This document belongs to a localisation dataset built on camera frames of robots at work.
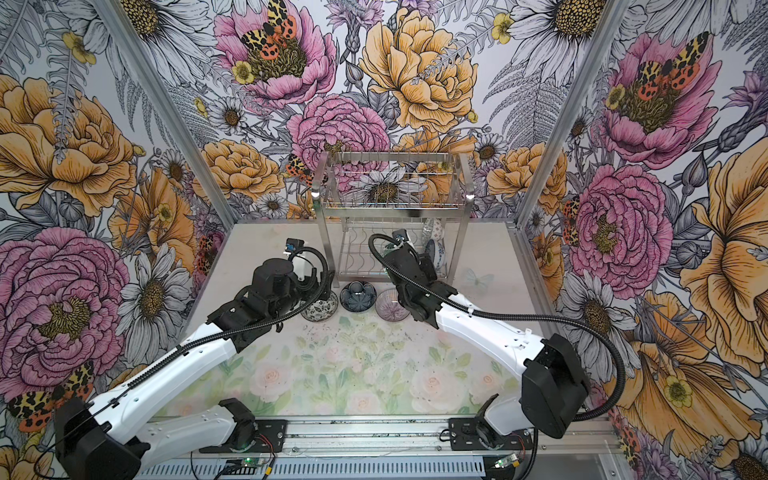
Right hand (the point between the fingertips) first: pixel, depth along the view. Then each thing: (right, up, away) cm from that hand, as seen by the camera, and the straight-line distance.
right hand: (418, 263), depth 82 cm
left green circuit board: (-40, -46, -11) cm, 62 cm away
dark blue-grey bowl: (-18, -12, +17) cm, 27 cm away
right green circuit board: (+21, -46, -10) cm, 52 cm away
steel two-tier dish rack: (-19, +24, +33) cm, 45 cm away
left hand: (-27, -4, -4) cm, 27 cm away
